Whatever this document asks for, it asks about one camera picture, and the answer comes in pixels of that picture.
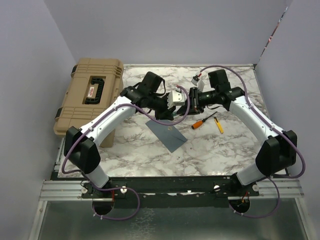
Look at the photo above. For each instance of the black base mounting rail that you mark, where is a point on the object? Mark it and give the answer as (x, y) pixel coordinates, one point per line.
(168, 192)

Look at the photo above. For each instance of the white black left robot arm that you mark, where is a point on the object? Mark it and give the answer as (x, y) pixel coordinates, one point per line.
(81, 144)

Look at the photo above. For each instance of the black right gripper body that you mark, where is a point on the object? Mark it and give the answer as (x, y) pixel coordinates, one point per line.
(197, 101)

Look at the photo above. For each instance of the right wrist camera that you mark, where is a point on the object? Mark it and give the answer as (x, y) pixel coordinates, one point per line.
(198, 82)

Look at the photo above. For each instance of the tan plastic tool case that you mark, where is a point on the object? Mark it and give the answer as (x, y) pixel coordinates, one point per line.
(95, 85)

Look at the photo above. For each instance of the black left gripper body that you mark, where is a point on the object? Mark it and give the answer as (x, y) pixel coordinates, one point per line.
(162, 104)

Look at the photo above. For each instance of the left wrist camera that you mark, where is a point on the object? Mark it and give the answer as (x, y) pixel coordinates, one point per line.
(176, 97)

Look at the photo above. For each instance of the aluminium extrusion rail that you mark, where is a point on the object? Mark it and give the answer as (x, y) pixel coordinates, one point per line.
(65, 190)

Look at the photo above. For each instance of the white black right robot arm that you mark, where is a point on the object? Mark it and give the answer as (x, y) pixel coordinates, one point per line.
(278, 147)

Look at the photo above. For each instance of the yellow utility knife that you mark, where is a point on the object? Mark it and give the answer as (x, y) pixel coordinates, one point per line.
(219, 126)

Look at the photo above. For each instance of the orange handled screwdriver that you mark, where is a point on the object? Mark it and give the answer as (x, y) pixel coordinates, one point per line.
(200, 122)

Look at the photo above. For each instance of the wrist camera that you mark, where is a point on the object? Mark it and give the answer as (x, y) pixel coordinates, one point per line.
(198, 82)
(176, 97)

